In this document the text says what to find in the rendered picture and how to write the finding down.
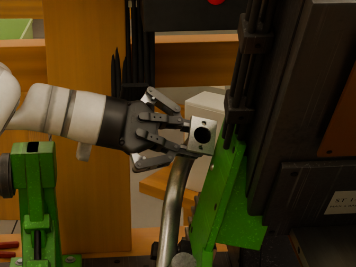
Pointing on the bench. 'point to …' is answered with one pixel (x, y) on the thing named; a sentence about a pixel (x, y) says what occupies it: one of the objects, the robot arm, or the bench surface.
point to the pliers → (7, 248)
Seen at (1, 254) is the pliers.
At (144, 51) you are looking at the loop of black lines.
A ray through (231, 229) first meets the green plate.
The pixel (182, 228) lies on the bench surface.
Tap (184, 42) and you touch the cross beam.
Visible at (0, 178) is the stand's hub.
